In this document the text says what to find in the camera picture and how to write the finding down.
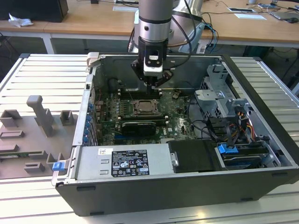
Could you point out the metal CPU locking lever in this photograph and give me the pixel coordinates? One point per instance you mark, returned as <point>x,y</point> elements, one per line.
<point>131,96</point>

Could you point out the silver CPU with green edge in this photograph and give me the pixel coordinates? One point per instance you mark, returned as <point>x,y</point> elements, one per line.
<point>147,107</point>

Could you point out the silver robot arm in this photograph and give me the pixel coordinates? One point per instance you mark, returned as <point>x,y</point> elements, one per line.
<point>153,23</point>

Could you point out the black RAM slot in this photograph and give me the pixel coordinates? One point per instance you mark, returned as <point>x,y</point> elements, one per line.
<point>140,95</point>
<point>140,92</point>
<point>140,119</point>
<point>140,116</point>

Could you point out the CPU socket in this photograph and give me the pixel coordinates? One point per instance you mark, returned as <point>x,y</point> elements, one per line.
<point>158,114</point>

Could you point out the blue expansion slot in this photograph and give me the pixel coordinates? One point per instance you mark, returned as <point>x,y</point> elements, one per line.
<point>118,136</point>

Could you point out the black plastic cover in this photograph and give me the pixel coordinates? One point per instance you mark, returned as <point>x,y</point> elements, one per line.
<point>194,156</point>

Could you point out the round coin cell battery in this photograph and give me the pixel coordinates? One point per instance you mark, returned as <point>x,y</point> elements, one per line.
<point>176,95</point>

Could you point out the wooden desk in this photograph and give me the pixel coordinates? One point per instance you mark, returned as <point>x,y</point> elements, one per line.
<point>245,28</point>
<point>81,21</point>

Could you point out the black graphics card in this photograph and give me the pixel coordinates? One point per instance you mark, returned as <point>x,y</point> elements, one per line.
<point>137,128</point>

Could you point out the green motherboard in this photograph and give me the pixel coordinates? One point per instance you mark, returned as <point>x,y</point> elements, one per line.
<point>177,126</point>

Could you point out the metal disk bay cage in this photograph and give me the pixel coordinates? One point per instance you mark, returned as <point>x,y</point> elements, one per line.
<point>210,102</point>

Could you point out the black computer tower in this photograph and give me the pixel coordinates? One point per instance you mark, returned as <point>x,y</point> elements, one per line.
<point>35,10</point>

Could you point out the white paper sheet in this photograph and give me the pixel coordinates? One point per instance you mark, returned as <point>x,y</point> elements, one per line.
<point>250,16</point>

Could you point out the crumpled white paper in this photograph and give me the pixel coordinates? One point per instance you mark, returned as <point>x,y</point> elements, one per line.
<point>21,22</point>

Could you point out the silver power supply with label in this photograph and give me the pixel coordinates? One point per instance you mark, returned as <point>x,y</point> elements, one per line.
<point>93,163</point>

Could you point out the blue disk carrier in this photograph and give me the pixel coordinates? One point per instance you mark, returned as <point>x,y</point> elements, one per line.
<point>225,149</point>

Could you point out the blue plastic tab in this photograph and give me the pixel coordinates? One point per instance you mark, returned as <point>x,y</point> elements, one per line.
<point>58,166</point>

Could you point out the grey parts rack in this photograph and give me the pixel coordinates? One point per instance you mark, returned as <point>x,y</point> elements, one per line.
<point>23,140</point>

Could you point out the black and grey PC case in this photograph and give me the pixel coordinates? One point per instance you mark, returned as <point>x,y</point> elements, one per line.
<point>163,198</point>

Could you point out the black hard disk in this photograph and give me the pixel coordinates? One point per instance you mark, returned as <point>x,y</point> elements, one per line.
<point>245,161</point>

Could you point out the green RAM stick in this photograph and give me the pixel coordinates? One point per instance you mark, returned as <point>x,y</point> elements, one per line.
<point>14,155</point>

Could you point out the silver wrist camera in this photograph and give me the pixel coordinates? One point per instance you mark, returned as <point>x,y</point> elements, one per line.
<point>153,67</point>

